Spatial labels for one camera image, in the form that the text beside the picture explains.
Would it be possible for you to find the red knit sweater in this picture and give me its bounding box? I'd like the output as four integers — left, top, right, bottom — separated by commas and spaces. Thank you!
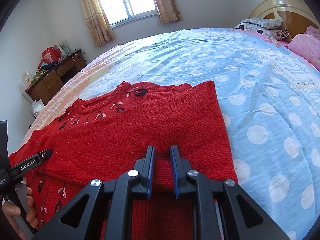
10, 81, 236, 239

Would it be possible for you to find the person's left hand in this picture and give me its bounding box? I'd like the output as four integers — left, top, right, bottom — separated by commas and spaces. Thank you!
2, 186, 39, 240

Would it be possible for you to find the white paper shopping bag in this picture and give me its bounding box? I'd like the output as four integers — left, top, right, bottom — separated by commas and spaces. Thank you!
30, 99, 45, 119

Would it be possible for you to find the brown wooden desk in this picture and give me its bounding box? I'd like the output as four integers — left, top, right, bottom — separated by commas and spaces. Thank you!
25, 49, 87, 105

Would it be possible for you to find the white carton on desk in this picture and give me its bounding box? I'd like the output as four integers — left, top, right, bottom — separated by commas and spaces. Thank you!
22, 70, 33, 86

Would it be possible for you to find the green cloth on desk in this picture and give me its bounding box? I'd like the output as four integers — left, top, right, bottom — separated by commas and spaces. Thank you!
30, 69, 48, 84

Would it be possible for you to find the red gift bag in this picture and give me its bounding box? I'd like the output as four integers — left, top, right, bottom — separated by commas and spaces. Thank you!
38, 47, 61, 69

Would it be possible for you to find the blue polka dot bedsheet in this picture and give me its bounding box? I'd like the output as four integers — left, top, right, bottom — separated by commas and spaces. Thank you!
30, 28, 319, 239

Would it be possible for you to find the left beige curtain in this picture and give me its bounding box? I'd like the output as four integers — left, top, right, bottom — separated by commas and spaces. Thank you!
80, 0, 115, 47

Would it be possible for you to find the beige curtain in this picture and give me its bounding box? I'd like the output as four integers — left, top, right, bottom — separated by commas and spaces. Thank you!
80, 0, 115, 47
155, 0, 183, 24

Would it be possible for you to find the pink floral pillow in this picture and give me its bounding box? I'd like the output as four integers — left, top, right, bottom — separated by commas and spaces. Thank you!
287, 26, 320, 70

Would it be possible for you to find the grey patterned pillow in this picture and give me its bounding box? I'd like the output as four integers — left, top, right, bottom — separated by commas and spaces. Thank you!
234, 17, 292, 42

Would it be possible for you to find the right beige curtain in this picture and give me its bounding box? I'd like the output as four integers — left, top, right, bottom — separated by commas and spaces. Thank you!
155, 0, 183, 24

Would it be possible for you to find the cream wooden headboard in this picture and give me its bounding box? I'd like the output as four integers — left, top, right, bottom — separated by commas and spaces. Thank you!
249, 0, 319, 42

